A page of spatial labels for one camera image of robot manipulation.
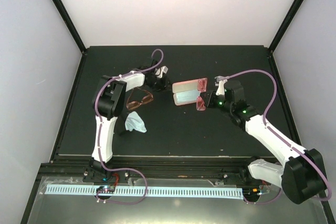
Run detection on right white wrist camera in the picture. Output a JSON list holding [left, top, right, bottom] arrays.
[[215, 76, 229, 95]]

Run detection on red sunglasses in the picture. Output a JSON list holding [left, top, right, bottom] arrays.
[[195, 77, 208, 111]]

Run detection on right circuit board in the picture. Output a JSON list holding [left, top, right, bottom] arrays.
[[243, 187, 270, 196]]

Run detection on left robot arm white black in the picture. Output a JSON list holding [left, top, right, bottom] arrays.
[[90, 66, 169, 182]]

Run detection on left circuit board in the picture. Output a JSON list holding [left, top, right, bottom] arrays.
[[96, 185, 115, 194]]

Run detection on white slotted cable duct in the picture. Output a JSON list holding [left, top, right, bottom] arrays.
[[45, 185, 243, 200]]

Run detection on pink glasses case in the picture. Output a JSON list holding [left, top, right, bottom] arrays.
[[172, 79, 200, 106]]

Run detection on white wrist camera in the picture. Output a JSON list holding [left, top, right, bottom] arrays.
[[215, 76, 229, 95], [155, 66, 168, 79]]

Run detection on clear plastic sheet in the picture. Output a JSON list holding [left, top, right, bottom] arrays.
[[28, 178, 327, 223]]

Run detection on circuit board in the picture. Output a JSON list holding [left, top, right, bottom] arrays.
[[96, 185, 115, 194], [243, 187, 270, 196]]

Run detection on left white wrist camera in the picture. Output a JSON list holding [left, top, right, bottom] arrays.
[[155, 66, 168, 79]]

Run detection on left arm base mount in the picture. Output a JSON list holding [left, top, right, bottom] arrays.
[[82, 165, 129, 184]]

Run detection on light blue cleaning cloth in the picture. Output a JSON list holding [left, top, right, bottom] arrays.
[[125, 111, 147, 133]]

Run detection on right black frame post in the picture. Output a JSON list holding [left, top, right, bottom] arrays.
[[268, 0, 321, 55]]

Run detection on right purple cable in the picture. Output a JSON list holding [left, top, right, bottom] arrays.
[[223, 69, 333, 206]]

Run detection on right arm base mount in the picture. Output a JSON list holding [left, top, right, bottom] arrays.
[[218, 167, 252, 185]]

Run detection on black frame post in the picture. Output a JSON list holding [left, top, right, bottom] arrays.
[[268, 0, 321, 55], [52, 0, 87, 54]]

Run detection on brown sunglasses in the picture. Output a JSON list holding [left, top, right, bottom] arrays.
[[126, 88, 154, 110]]

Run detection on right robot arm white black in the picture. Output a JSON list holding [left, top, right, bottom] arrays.
[[196, 80, 332, 204]]

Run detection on left black frame post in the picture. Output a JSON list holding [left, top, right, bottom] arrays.
[[52, 0, 87, 54]]

